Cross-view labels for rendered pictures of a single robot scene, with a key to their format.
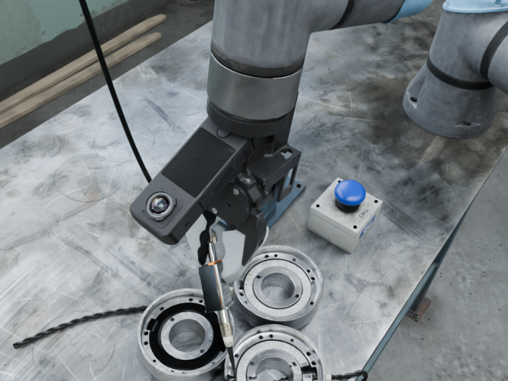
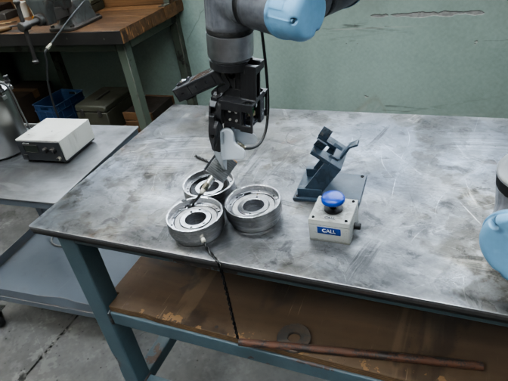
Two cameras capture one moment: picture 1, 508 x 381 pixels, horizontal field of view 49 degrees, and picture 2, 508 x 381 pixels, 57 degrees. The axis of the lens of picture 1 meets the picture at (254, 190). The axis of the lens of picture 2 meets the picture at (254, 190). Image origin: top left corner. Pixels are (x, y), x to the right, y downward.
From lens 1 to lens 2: 0.80 m
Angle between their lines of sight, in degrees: 62
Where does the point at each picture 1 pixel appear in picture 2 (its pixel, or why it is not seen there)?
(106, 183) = (304, 141)
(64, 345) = (200, 166)
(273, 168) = (230, 100)
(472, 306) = not seen: outside the picture
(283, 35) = (207, 12)
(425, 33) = not seen: outside the picture
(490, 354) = not seen: outside the picture
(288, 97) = (217, 51)
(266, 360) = (205, 215)
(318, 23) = (224, 13)
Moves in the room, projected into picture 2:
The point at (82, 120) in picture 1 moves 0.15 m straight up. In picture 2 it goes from (346, 119) to (345, 60)
